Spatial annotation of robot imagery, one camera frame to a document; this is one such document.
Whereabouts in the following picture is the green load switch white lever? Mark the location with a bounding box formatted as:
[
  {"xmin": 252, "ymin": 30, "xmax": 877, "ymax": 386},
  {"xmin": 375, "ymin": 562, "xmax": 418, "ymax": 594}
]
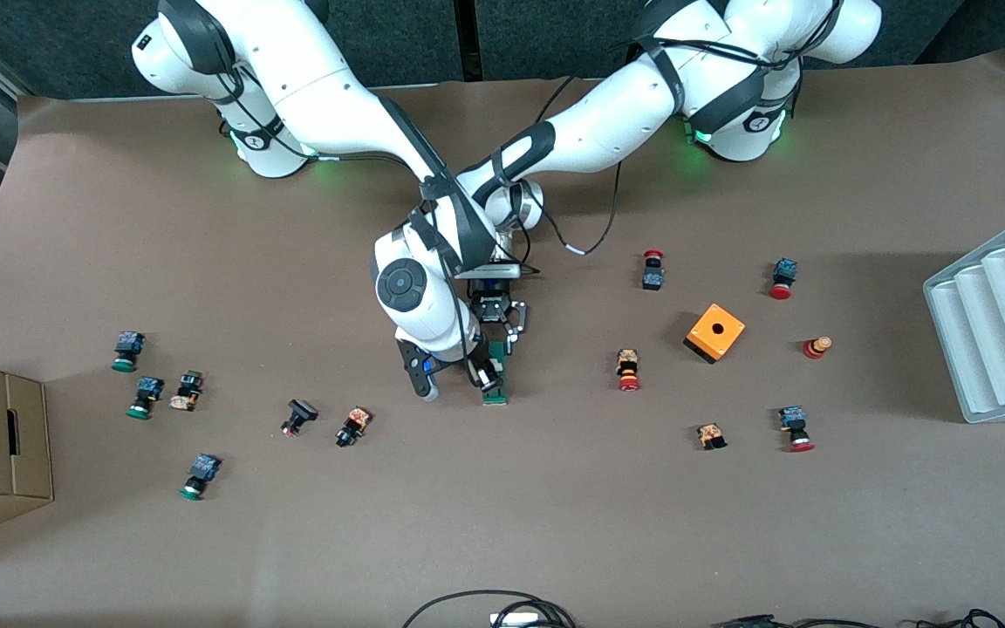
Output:
[{"xmin": 482, "ymin": 342, "xmax": 510, "ymax": 407}]

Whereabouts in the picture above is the black button orange block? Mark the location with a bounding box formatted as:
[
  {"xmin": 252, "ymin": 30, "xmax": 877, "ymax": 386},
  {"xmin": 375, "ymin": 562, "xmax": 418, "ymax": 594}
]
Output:
[{"xmin": 335, "ymin": 406, "xmax": 373, "ymax": 448}]

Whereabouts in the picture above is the black square button red base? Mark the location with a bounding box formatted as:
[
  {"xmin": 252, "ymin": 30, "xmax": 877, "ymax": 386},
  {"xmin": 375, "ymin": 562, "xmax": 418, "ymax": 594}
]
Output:
[{"xmin": 281, "ymin": 399, "xmax": 320, "ymax": 438}]

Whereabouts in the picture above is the red button blue block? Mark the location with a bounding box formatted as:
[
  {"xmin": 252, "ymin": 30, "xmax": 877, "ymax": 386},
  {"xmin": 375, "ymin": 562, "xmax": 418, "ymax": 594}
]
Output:
[
  {"xmin": 769, "ymin": 258, "xmax": 799, "ymax": 301},
  {"xmin": 778, "ymin": 406, "xmax": 816, "ymax": 454}
]

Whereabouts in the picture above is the green push button blue block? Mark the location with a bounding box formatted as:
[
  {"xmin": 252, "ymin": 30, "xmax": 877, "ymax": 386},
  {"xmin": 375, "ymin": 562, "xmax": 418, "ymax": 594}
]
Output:
[
  {"xmin": 179, "ymin": 454, "xmax": 222, "ymax": 502},
  {"xmin": 112, "ymin": 331, "xmax": 147, "ymax": 373},
  {"xmin": 126, "ymin": 377, "xmax": 165, "ymax": 420}
]

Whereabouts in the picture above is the grey ribbed plastic tray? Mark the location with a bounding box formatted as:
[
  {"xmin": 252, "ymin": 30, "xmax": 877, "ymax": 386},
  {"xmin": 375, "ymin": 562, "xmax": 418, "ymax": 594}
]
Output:
[{"xmin": 923, "ymin": 208, "xmax": 1005, "ymax": 424}]

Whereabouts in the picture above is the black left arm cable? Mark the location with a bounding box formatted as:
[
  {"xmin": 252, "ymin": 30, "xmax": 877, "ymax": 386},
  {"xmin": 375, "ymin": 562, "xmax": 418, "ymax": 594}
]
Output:
[{"xmin": 537, "ymin": 157, "xmax": 626, "ymax": 256}]

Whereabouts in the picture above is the orange button enclosure box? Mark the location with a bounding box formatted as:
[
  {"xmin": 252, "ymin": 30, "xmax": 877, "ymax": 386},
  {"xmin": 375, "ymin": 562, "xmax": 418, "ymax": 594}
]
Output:
[{"xmin": 684, "ymin": 303, "xmax": 747, "ymax": 365}]

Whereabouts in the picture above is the black looped floor cable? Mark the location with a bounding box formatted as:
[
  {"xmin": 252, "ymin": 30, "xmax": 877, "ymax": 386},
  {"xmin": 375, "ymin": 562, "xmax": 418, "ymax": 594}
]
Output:
[{"xmin": 402, "ymin": 590, "xmax": 575, "ymax": 628}]

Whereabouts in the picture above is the black tan switch module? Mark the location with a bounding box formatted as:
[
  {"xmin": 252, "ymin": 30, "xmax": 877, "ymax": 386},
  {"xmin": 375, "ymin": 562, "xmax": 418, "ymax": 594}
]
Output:
[{"xmin": 168, "ymin": 371, "xmax": 205, "ymax": 412}]

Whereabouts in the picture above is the black thin cable bundle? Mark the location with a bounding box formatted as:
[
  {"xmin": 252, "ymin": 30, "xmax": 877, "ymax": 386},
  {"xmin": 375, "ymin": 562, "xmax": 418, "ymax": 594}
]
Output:
[{"xmin": 714, "ymin": 609, "xmax": 1005, "ymax": 628}]

